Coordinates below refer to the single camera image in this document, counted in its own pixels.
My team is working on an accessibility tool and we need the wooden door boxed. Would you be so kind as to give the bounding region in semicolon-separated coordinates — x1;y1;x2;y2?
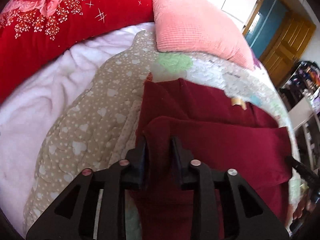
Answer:
259;11;317;87

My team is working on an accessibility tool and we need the beige heart print quilt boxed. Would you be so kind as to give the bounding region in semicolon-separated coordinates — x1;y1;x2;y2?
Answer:
22;29;160;240

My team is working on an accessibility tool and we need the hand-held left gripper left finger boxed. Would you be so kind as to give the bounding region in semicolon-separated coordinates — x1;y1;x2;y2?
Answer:
26;136;150;240

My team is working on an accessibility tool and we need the white fleece blanket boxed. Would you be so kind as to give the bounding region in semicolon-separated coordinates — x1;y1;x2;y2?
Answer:
0;22;157;232

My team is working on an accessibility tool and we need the red floral quilt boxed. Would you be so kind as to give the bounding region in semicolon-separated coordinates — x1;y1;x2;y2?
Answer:
0;0;154;105

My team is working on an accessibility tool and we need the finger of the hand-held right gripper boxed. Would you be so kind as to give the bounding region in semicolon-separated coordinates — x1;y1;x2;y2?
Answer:
286;155;319;184

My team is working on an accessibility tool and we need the pastel printed quilt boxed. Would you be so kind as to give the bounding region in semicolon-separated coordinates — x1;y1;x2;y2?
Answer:
125;52;309;240

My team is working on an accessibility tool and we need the white rack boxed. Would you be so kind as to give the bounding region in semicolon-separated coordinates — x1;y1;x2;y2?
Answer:
287;96;320;173

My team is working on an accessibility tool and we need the teal glass door panel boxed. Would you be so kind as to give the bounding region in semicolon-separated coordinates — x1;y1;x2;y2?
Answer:
244;0;288;58

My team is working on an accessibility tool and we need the cluttered dark shelf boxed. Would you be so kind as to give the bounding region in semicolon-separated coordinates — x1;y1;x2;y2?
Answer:
279;60;320;110

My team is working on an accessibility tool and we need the dark red garment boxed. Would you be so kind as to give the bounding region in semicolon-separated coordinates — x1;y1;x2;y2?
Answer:
134;77;294;240

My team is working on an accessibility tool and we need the person's right hand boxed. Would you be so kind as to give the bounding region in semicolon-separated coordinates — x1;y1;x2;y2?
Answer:
292;199;314;221

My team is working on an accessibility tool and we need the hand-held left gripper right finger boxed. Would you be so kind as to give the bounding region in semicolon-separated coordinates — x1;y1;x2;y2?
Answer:
170;136;296;240

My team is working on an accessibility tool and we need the pink pillow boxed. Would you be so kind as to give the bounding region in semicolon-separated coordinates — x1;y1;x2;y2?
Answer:
147;0;256;71

